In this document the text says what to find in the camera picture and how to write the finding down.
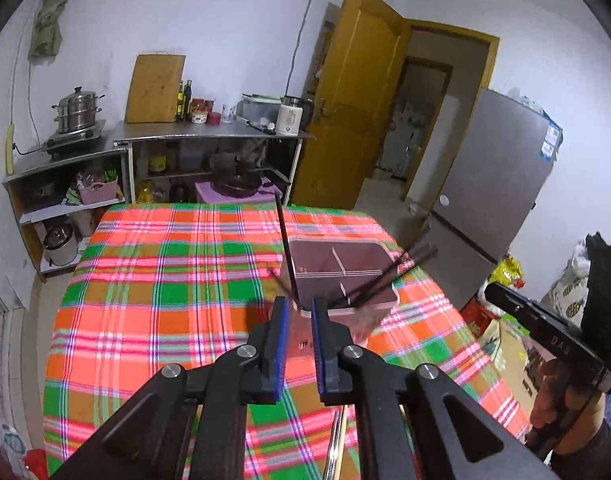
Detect hanging wall cable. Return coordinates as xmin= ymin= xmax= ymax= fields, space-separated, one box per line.
xmin=285 ymin=0 xmax=322 ymax=96

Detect black wok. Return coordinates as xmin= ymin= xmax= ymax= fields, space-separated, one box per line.
xmin=210 ymin=170 xmax=281 ymax=198

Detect long steel counter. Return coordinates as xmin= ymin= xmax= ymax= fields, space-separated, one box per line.
xmin=112 ymin=120 xmax=317 ymax=206

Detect green hanging cloth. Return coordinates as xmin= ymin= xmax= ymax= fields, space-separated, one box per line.
xmin=28 ymin=0 xmax=76 ymax=61

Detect low steel shelf unit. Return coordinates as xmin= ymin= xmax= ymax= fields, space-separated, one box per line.
xmin=2 ymin=145 xmax=131 ymax=281

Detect clear plastic storage box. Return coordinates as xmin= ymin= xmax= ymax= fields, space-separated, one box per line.
xmin=235 ymin=93 xmax=282 ymax=123

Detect plaid tablecloth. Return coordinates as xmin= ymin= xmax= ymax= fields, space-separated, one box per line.
xmin=42 ymin=202 xmax=531 ymax=480

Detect person's right forearm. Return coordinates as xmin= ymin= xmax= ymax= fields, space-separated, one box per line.
xmin=550 ymin=420 xmax=611 ymax=480

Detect white rice cooker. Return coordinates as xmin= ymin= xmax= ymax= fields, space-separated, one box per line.
xmin=42 ymin=222 xmax=80 ymax=267

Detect steel steamer pot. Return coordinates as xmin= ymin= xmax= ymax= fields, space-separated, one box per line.
xmin=52 ymin=86 xmax=106 ymax=135

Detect yellow door frame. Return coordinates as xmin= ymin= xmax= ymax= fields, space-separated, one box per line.
xmin=404 ymin=19 xmax=500 ymax=201

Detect printed cardboard box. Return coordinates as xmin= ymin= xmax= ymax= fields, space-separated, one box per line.
xmin=478 ymin=317 xmax=553 ymax=411

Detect purple plastic stool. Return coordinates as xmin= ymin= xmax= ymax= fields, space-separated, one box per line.
xmin=195 ymin=177 xmax=286 ymax=206

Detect pink utensil basket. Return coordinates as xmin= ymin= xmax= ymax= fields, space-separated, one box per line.
xmin=279 ymin=236 xmax=401 ymax=356

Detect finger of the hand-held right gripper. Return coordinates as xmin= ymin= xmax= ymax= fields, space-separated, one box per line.
xmin=485 ymin=282 xmax=611 ymax=393

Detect thin black chopstick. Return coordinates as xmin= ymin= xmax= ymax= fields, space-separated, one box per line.
xmin=330 ymin=250 xmax=413 ymax=308
xmin=365 ymin=262 xmax=419 ymax=307

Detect small pink storage basket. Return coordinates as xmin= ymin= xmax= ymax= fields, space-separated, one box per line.
xmin=78 ymin=180 xmax=118 ymax=206

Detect metal chopstick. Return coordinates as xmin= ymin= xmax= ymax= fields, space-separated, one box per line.
xmin=334 ymin=406 xmax=349 ymax=480
xmin=322 ymin=412 xmax=339 ymax=480

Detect person's right hand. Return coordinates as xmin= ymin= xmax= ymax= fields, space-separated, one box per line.
xmin=528 ymin=357 xmax=609 ymax=456

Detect thick black chopstick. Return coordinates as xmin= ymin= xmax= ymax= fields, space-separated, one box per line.
xmin=274 ymin=194 xmax=300 ymax=313

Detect silver refrigerator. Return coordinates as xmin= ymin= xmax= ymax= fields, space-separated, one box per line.
xmin=405 ymin=87 xmax=563 ymax=311

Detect pineapple print bag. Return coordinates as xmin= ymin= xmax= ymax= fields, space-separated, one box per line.
xmin=550 ymin=255 xmax=593 ymax=316

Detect black chopstick pair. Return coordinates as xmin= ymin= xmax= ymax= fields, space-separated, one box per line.
xmin=355 ymin=244 xmax=439 ymax=308

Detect white electric kettle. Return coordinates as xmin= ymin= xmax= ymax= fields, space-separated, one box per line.
xmin=276 ymin=96 xmax=306 ymax=136

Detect gas stove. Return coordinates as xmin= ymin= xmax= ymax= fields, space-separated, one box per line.
xmin=40 ymin=120 xmax=108 ymax=161

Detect yellow wooden door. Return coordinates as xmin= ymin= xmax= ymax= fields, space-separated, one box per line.
xmin=290 ymin=0 xmax=412 ymax=211

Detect yellow snack bags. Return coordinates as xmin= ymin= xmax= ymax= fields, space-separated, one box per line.
xmin=488 ymin=255 xmax=526 ymax=286

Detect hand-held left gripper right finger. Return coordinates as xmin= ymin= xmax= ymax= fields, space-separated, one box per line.
xmin=311 ymin=297 xmax=561 ymax=480

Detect wooden cutting board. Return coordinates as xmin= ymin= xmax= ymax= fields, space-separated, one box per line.
xmin=124 ymin=53 xmax=187 ymax=124

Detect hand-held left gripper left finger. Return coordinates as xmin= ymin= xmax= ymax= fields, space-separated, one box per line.
xmin=50 ymin=296 xmax=290 ymax=480

